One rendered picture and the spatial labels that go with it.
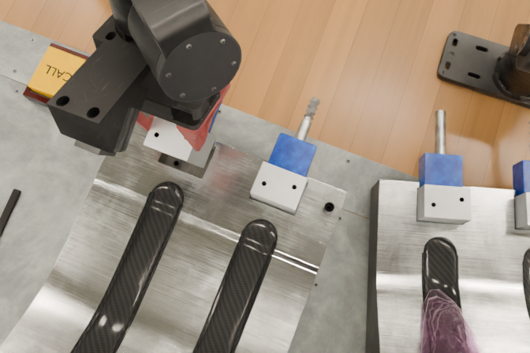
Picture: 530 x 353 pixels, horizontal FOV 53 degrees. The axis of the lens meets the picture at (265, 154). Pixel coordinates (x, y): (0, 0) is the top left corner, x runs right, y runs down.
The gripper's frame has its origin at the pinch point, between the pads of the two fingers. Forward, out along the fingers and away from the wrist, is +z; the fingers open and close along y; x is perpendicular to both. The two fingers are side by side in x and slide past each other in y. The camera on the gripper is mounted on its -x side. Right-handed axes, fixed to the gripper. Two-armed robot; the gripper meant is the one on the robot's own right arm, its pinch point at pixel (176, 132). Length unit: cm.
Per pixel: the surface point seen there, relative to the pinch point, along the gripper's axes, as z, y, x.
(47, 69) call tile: 6.4, -23.1, 6.2
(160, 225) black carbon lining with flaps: 9.1, 0.1, -6.0
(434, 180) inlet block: 7.7, 25.5, 10.8
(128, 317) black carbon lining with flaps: 12.6, 1.1, -15.1
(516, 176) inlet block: 8.7, 33.9, 16.0
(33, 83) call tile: 7.2, -23.8, 3.9
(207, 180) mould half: 6.5, 3.1, -0.2
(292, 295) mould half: 10.9, 15.9, -6.6
